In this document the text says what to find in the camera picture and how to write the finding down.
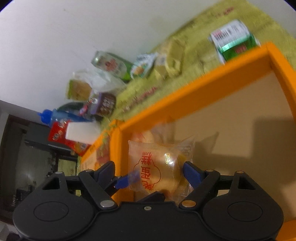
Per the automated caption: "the green drink carton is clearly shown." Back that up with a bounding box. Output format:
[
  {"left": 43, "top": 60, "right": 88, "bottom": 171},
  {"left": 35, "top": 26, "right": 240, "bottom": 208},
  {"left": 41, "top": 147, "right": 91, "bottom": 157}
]
[{"left": 208, "top": 20, "right": 260, "bottom": 64}]

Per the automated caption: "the purple brown drink can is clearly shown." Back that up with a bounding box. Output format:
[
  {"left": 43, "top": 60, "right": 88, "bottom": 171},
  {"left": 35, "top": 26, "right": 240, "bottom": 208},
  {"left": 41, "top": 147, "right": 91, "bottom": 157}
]
[{"left": 89, "top": 92, "right": 116, "bottom": 117}]

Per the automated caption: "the green white snack packet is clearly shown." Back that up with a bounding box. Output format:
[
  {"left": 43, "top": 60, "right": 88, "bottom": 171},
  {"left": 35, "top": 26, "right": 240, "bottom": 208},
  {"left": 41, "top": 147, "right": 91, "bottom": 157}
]
[{"left": 130, "top": 53, "right": 158, "bottom": 79}]

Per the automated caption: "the white paper cup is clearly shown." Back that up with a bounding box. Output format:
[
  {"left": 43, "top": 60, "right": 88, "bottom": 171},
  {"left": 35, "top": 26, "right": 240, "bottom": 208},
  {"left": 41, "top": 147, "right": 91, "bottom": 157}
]
[{"left": 65, "top": 121, "right": 101, "bottom": 145}]

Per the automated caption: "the blue cap bottle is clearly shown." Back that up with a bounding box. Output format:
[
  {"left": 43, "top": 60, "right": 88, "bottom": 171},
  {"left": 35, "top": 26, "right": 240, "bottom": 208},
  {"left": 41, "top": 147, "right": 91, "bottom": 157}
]
[{"left": 38, "top": 109, "right": 90, "bottom": 127}]

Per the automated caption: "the red snack bag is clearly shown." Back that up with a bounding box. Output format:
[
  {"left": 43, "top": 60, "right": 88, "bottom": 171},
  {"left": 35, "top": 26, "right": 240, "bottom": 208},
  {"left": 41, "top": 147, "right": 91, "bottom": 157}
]
[{"left": 48, "top": 120, "right": 90, "bottom": 156}]

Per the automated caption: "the dark green bottle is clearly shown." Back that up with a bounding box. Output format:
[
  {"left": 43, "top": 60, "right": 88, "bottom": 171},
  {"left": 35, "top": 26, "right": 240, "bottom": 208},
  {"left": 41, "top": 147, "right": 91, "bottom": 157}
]
[{"left": 57, "top": 101, "right": 85, "bottom": 111}]

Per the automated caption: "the yellow wrapped cake packet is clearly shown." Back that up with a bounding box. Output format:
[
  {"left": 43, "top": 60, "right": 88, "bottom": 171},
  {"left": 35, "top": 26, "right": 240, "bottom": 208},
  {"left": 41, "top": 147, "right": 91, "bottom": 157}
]
[{"left": 154, "top": 39, "right": 185, "bottom": 80}]

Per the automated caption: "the red pink small packet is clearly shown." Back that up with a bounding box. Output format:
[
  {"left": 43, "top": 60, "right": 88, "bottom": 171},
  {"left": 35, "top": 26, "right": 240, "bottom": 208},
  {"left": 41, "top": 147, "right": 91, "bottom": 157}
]
[{"left": 79, "top": 103, "right": 90, "bottom": 118}]

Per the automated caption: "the clear plastic bag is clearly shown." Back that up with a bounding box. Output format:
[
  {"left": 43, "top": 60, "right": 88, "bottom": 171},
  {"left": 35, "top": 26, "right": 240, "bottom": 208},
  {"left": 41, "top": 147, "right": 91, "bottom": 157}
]
[{"left": 72, "top": 68, "right": 126, "bottom": 94}]

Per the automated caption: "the green beverage can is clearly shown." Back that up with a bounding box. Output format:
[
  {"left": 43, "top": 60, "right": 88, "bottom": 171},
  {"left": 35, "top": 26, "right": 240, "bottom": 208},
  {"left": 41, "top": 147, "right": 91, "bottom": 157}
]
[{"left": 91, "top": 51, "right": 132, "bottom": 82}]

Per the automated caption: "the orange gift box base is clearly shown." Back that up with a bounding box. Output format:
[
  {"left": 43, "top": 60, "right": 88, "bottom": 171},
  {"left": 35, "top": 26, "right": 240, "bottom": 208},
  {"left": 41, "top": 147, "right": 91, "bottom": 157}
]
[{"left": 109, "top": 42, "right": 296, "bottom": 241}]

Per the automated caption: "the egg yolk pastry packet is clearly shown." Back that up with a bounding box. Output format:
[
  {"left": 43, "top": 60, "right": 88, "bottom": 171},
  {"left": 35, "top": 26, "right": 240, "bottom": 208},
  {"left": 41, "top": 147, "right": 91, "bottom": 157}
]
[{"left": 128, "top": 131, "right": 195, "bottom": 204}]

